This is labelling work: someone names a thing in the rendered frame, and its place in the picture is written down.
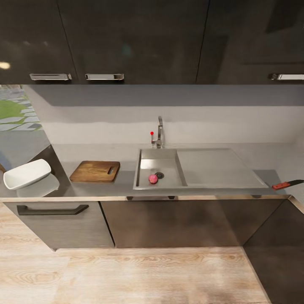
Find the bowl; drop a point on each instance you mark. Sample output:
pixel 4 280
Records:
pixel 27 174

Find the vidalia onion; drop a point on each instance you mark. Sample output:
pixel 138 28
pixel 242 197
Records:
pixel 153 178

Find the fixed window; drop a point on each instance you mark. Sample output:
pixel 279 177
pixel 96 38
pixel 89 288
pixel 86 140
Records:
pixel 22 136

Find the cutting board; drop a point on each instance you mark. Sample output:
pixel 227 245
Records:
pixel 95 171

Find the cabinet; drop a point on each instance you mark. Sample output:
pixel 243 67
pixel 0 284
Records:
pixel 101 42
pixel 253 42

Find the drop in sink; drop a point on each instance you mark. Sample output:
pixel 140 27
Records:
pixel 192 168

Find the dishwasher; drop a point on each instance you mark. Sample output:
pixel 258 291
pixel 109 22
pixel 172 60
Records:
pixel 65 224

